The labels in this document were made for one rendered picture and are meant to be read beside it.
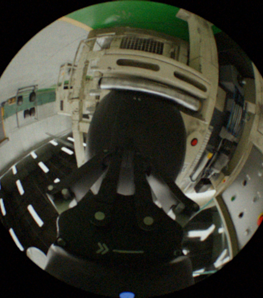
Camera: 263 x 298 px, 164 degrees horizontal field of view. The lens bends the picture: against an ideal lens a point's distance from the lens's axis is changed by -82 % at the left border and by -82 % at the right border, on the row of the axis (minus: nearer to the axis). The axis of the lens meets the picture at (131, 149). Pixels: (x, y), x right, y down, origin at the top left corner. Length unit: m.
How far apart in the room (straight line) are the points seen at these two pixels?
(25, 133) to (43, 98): 4.02
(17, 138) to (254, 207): 12.19
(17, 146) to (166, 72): 11.92
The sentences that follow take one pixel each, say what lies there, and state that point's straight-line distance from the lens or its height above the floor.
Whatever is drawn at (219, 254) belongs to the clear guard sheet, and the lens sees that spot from 0.71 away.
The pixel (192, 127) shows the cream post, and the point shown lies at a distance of 0.46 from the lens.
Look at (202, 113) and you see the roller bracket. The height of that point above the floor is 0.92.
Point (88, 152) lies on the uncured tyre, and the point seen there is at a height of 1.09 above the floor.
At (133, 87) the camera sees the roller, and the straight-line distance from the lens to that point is 0.29.
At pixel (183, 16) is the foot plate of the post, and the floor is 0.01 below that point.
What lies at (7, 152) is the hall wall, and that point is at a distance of 11.95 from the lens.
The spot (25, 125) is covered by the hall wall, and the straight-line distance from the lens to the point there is 11.60.
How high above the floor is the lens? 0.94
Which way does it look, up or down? 30 degrees up
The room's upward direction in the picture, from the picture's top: 169 degrees counter-clockwise
